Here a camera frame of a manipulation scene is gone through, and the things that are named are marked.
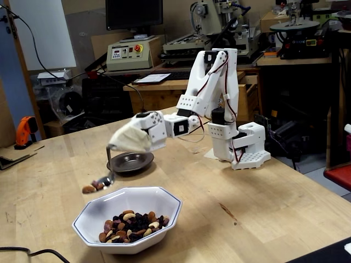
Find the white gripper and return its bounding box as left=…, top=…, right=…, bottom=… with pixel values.
left=109, top=111, right=168, bottom=153

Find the metal spoon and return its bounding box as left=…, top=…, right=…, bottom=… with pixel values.
left=90, top=146, right=115, bottom=191

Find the white octagonal bowl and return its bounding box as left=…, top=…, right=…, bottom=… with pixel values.
left=72, top=186, right=183, bottom=255

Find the small nut raisin portion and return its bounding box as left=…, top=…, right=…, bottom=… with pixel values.
left=82, top=179, right=105, bottom=194

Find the nut and raisin mix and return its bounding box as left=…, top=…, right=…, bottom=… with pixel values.
left=98, top=209, right=170, bottom=244

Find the brown plate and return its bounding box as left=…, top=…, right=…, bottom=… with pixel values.
left=106, top=151, right=155, bottom=173

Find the wooden desk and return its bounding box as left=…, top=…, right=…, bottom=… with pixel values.
left=122, top=70, right=260, bottom=123

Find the black storage crate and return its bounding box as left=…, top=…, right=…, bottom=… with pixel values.
left=81, top=77, right=134, bottom=120

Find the white paper sheet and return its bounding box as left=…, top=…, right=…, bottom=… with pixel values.
left=132, top=73, right=172, bottom=85

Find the clear plastic bag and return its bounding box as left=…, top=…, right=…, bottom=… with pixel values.
left=45, top=83, right=86, bottom=123

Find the beige control box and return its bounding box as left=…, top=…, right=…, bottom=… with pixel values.
left=106, top=37, right=154, bottom=72

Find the black keyboard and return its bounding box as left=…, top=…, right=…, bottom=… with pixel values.
left=164, top=70, right=193, bottom=81

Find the small white box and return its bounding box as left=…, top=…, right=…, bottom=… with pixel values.
left=37, top=69, right=72, bottom=86

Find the orange hand tool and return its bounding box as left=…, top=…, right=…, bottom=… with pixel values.
left=14, top=116, right=39, bottom=150

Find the flat cardboard piece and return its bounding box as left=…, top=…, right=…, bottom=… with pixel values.
left=0, top=144, right=45, bottom=171

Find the black computer monitor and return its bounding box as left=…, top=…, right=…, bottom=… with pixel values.
left=105, top=0, right=164, bottom=43

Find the white board panel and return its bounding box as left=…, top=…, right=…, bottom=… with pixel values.
left=9, top=0, right=77, bottom=71

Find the grey milling machine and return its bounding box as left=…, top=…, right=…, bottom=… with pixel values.
left=160, top=0, right=261, bottom=65

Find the wooden shelf board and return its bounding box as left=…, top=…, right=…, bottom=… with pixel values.
left=257, top=54, right=333, bottom=66

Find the brown cardboard box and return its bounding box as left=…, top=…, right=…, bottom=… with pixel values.
left=259, top=10, right=291, bottom=33

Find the black scroll saw machine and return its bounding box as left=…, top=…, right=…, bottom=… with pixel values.
left=270, top=13, right=332, bottom=60

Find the red chair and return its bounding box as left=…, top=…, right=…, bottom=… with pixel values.
left=323, top=163, right=351, bottom=191

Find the white plastic object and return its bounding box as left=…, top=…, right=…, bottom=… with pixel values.
left=344, top=123, right=351, bottom=158

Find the wooden post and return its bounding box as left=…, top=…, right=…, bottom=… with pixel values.
left=3, top=0, right=47, bottom=140

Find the long black cable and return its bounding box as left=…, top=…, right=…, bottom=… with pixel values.
left=0, top=4, right=207, bottom=136

